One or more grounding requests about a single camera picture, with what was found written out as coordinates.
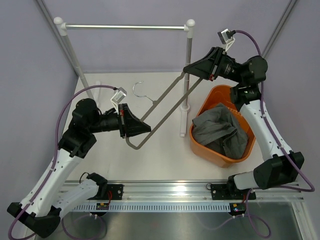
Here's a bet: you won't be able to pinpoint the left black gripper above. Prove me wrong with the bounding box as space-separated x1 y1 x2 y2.
88 103 151 139

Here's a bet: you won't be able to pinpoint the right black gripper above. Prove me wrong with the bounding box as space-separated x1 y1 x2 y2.
183 47 245 85

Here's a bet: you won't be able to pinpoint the grey clothes hanger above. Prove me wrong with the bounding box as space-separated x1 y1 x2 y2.
125 72 202 150

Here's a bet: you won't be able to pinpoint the grey shorts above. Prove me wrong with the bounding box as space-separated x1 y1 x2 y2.
192 103 249 160

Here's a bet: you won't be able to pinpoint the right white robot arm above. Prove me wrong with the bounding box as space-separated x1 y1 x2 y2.
183 47 305 199

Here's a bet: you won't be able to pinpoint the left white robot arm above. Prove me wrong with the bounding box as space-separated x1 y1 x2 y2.
7 98 151 238

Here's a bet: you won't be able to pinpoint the metal clothes rack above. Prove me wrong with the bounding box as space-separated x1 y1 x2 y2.
53 17 195 137

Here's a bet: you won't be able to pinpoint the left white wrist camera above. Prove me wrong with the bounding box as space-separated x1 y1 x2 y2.
110 87 127 113

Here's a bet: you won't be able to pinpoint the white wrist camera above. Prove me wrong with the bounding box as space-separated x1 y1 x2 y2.
217 28 236 52
110 87 127 113

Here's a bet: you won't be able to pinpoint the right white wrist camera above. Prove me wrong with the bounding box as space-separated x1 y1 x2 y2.
217 28 236 52

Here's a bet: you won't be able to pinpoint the aluminium mounting rail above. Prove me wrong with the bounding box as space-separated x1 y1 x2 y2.
108 180 304 203

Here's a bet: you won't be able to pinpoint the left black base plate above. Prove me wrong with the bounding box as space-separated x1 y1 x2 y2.
88 183 124 201

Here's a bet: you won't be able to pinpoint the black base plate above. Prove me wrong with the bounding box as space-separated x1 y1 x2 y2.
88 183 124 201
205 183 246 200

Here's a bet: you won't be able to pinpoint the white slotted cable duct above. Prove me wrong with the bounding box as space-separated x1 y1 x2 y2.
72 202 231 213

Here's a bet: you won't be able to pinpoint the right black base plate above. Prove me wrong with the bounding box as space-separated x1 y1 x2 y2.
205 183 246 200

